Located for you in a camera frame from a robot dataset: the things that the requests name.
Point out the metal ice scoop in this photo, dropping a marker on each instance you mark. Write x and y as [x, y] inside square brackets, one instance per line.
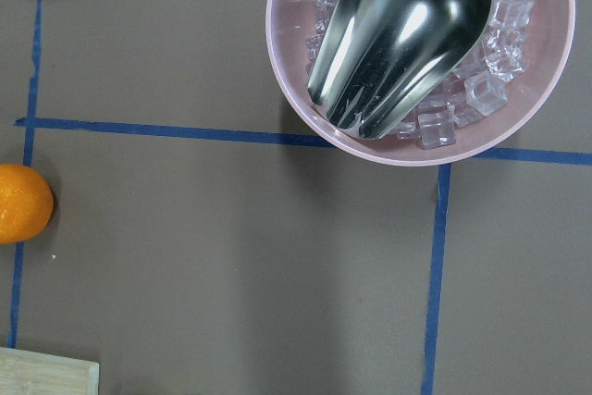
[380, 58]

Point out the clear plastic ice cubes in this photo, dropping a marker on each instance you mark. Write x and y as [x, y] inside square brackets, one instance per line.
[476, 87]

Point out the orange fruit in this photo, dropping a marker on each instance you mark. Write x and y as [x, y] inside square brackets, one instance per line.
[27, 203]

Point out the pink bowl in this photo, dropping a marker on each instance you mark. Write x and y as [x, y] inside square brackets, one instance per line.
[549, 38]

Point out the wooden cutting board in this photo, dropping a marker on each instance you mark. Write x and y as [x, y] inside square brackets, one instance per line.
[24, 372]

